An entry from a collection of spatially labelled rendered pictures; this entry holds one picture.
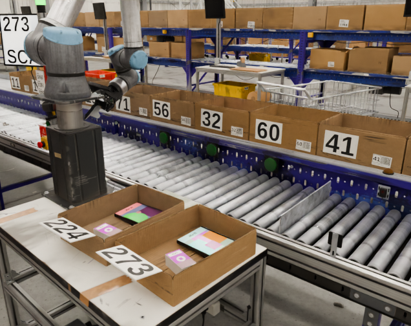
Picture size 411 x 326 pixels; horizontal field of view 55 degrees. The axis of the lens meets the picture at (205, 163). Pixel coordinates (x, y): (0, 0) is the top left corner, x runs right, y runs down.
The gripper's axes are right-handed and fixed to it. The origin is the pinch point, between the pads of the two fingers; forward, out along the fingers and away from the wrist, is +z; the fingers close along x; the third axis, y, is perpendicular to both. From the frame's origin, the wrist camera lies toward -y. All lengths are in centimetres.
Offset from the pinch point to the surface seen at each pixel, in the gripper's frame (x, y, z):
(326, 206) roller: -25, 115, -15
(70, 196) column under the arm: 11.6, 22.1, 34.6
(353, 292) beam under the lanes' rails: -42, 128, 28
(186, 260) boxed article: -36, 75, 51
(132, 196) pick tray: -0.2, 44.0, 23.6
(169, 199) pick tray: -14, 58, 23
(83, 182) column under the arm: 7.3, 22.8, 27.7
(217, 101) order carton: 21, 42, -81
